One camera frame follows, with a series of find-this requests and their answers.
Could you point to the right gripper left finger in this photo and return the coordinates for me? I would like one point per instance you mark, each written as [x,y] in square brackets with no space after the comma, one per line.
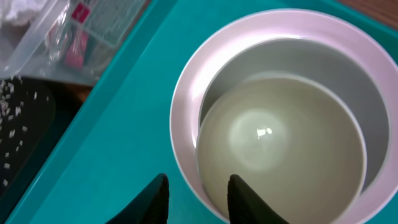
[150,206]

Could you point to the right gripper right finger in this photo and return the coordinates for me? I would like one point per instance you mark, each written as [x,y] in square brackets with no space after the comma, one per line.
[246,207]

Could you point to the white paper cup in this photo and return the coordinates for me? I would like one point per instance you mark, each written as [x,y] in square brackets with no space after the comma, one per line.
[293,141]

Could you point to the large white plate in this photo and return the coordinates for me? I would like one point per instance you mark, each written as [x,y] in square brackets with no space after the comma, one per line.
[356,43]

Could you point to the pile of rice grains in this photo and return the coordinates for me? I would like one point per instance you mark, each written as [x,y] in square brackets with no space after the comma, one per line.
[27,112]

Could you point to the white napkin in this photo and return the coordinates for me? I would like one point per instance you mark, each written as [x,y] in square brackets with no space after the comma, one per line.
[20,12]

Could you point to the grey-rimmed white bowl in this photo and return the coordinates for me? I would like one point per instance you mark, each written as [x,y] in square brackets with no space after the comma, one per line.
[323,64]

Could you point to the red foil snack wrapper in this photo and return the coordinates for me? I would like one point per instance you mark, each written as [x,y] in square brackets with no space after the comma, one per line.
[75,54]

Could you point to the clear plastic waste bin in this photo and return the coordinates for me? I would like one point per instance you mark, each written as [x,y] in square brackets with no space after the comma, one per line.
[38,48]

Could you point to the teal serving tray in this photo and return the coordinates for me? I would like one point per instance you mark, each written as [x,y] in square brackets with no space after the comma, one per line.
[119,140]

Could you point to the black plastic tray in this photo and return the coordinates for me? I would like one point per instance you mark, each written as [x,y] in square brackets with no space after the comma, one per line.
[68,98]

